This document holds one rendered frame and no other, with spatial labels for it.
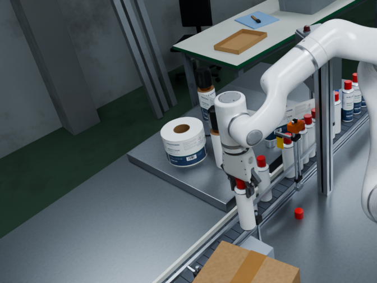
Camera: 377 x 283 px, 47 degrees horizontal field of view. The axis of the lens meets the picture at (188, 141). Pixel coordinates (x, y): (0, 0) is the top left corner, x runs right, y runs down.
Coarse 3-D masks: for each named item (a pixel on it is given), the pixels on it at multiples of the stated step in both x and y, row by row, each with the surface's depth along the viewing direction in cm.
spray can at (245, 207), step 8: (240, 184) 129; (240, 192) 130; (240, 200) 132; (248, 200) 132; (240, 208) 134; (248, 208) 133; (240, 216) 136; (248, 216) 135; (240, 224) 139; (248, 224) 137
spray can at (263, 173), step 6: (258, 156) 162; (264, 156) 161; (258, 162) 161; (264, 162) 161; (258, 168) 162; (264, 168) 162; (258, 174) 163; (264, 174) 163; (264, 180) 164; (258, 186) 168; (264, 186) 166; (270, 192) 169; (264, 198) 169; (270, 198) 170
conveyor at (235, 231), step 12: (288, 180) 179; (276, 192) 174; (264, 204) 170; (240, 228) 162; (228, 240) 158; (192, 264) 152; (204, 264) 151; (168, 276) 150; (180, 276) 149; (192, 276) 148
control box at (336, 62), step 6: (318, 24) 154; (300, 30) 153; (312, 30) 151; (300, 36) 150; (336, 60) 145; (336, 66) 146; (336, 72) 148; (336, 78) 149; (306, 84) 157; (312, 84) 150; (336, 84) 150; (312, 90) 152
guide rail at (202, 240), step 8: (280, 168) 181; (272, 176) 178; (256, 192) 173; (224, 216) 164; (216, 224) 161; (208, 232) 158; (200, 240) 156; (192, 248) 154; (184, 256) 151; (176, 264) 149; (168, 272) 148; (160, 280) 146
